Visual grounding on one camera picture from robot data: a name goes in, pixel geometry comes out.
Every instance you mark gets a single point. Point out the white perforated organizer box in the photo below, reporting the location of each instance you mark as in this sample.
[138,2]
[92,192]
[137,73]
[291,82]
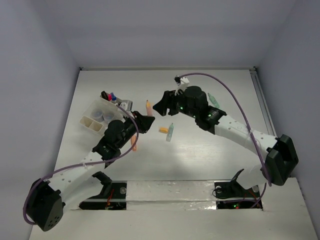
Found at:
[93,126]

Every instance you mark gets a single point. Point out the light green highlighter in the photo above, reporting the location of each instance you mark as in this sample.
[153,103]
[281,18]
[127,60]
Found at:
[170,132]

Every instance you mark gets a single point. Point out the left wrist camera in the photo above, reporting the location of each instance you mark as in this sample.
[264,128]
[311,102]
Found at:
[126,105]

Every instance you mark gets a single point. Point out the orange highlighter pen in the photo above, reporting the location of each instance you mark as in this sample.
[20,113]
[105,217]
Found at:
[133,142]

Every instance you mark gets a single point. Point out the pink black highlighter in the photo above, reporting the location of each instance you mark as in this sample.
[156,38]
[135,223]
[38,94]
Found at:
[106,96]

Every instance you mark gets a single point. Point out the paperclip jar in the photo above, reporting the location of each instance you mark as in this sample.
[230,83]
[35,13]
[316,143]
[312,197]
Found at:
[108,116]
[97,115]

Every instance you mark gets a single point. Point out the yellow highlighter cap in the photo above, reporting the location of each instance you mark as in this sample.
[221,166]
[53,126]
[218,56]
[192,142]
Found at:
[163,130]

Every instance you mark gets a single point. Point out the dark green marker pen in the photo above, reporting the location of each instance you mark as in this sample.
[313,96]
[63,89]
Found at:
[213,100]

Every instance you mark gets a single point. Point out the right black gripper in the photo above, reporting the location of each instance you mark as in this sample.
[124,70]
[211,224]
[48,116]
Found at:
[168,101]

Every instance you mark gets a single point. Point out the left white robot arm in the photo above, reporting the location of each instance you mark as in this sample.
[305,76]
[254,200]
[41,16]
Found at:
[52,195]

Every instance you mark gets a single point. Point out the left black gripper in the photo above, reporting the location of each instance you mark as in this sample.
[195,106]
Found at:
[144,122]

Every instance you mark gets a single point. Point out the clear blue spray bottle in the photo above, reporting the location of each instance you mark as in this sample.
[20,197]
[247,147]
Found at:
[113,98]

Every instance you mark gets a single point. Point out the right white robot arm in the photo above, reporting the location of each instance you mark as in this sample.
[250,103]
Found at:
[279,156]

